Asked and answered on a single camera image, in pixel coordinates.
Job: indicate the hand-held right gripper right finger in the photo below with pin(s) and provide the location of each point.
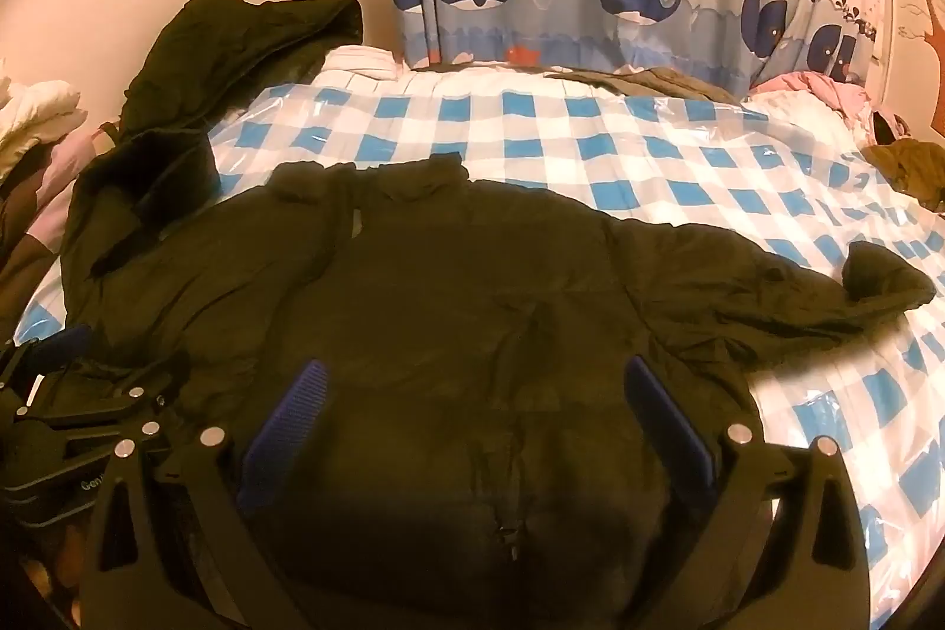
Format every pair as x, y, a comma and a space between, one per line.
668, 425

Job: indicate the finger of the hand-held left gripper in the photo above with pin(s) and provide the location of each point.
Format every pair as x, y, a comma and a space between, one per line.
111, 412
68, 338

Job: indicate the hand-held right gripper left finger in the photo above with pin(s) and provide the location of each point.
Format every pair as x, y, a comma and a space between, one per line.
286, 434

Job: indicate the dark green padded jacket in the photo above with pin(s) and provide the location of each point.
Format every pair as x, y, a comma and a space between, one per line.
480, 305

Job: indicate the pink brown folded clothes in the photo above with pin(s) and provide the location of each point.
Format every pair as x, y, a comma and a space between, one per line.
29, 217

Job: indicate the white folded clothes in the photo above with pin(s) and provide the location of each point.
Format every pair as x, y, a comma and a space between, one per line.
37, 113

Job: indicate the blue white checked bed cover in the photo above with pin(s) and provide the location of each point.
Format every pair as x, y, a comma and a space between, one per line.
590, 143

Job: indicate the black hooded coat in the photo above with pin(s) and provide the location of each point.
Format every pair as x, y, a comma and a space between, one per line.
221, 62

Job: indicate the olive flat cloth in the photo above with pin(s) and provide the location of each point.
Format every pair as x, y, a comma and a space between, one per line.
650, 82

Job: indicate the olive crumpled cloth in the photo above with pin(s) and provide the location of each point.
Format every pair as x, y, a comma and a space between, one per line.
908, 172

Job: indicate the pink crumpled cloth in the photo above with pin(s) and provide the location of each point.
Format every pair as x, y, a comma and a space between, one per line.
812, 87

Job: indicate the white crumpled cloth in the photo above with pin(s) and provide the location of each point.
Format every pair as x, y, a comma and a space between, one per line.
362, 60

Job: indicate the brown tree wall sticker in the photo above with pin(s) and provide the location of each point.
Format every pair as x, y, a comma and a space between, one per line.
926, 3

